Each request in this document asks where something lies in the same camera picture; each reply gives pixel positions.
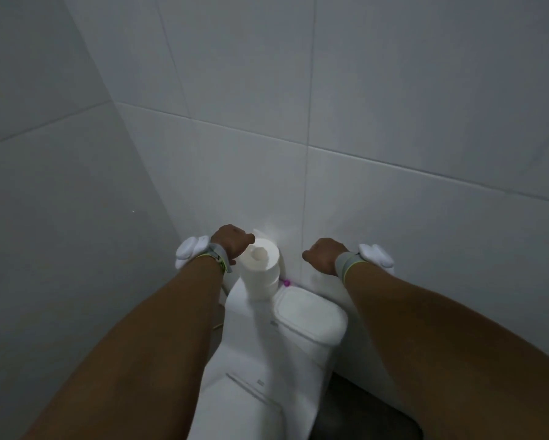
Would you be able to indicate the person's left hand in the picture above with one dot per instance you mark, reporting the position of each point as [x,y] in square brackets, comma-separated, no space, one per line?
[233,240]

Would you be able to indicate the person's right hand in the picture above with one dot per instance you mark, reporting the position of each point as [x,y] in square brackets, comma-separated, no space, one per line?
[325,254]

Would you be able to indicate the white toilet paper roll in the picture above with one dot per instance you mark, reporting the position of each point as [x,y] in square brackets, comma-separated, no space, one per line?
[269,264]
[260,288]

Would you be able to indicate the white holder lid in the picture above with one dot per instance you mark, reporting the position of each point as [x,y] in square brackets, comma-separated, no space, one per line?
[308,316]

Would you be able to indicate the person's left forearm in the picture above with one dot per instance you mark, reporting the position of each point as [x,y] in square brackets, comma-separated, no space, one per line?
[141,352]

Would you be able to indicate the person's right forearm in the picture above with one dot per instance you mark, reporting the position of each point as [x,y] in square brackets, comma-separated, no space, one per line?
[462,352]

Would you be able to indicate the white tracker with gray wristband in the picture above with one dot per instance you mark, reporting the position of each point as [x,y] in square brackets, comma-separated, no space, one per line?
[377,256]
[189,249]

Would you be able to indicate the small pink object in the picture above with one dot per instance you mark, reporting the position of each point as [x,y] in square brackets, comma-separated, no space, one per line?
[286,283]

